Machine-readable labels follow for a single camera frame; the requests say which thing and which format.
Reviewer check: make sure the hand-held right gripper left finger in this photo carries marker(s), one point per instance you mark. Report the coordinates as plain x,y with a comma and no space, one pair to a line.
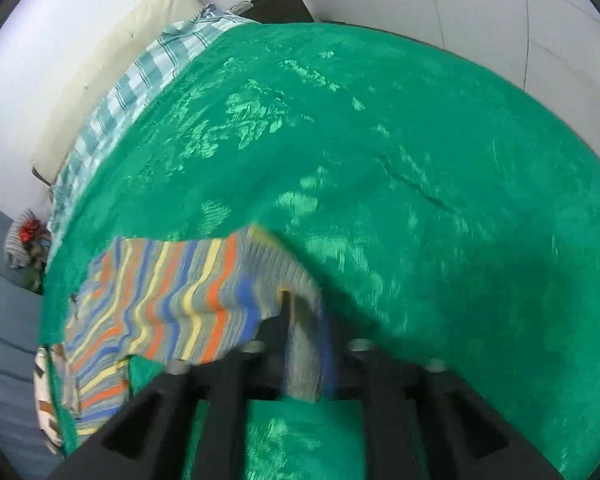
272,340

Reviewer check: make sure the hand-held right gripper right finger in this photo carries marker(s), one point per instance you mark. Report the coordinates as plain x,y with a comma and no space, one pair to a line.
328,355

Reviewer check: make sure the striped knit sweater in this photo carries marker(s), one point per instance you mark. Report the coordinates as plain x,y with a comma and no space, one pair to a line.
180,285

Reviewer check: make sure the green velvet blanket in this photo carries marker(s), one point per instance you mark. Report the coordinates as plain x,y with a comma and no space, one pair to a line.
380,160

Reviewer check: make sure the white brown patterned cloth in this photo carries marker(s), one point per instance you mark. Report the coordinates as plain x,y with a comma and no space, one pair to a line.
45,410

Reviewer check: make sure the red small item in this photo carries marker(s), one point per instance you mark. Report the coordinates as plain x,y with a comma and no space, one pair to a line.
29,232

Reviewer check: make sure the grey-blue curtain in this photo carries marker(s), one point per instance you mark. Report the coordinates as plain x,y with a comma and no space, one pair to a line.
5,335

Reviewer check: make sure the grey striped knit hat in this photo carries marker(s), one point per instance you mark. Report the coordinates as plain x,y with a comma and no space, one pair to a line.
16,242

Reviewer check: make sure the teal checked bed sheet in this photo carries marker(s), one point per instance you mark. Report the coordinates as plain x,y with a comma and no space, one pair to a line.
130,90

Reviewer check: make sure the cream pillow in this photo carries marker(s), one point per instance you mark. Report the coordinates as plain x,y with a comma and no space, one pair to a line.
110,55

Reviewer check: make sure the dark bedside cabinet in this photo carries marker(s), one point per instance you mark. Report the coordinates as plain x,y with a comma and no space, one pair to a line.
280,7

